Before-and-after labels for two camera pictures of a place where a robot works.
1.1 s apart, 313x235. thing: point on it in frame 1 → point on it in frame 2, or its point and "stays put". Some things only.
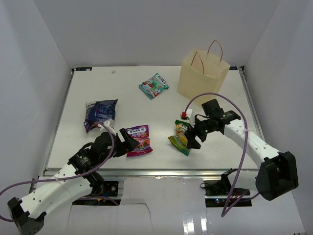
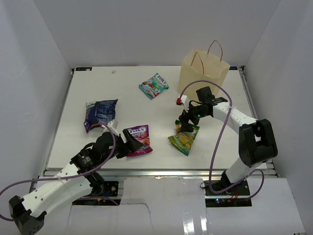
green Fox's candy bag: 180,139 stays put
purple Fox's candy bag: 141,134 stays put
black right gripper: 192,142 → 184,119
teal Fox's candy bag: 152,86 stays put
